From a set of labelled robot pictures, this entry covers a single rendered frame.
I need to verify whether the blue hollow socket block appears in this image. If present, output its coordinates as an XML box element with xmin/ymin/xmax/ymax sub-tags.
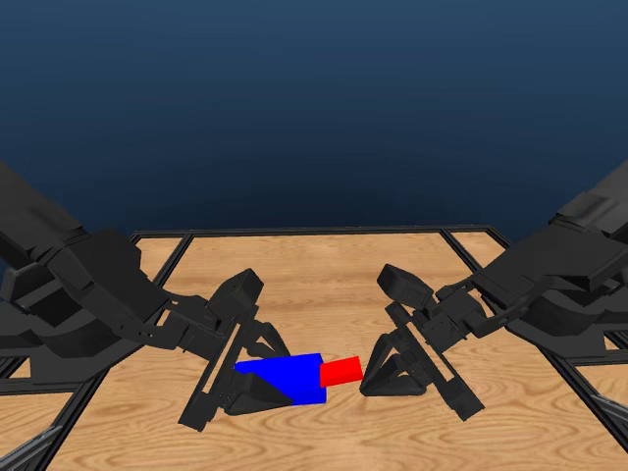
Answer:
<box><xmin>234</xmin><ymin>352</ymin><xmax>328</xmax><ymax>407</ymax></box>

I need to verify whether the thin red peg bar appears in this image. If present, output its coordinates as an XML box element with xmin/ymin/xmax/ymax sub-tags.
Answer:
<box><xmin>319</xmin><ymin>355</ymin><xmax>365</xmax><ymax>389</ymax></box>

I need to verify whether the black table frame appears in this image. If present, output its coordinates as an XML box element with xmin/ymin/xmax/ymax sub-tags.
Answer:
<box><xmin>0</xmin><ymin>224</ymin><xmax>628</xmax><ymax>471</ymax></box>

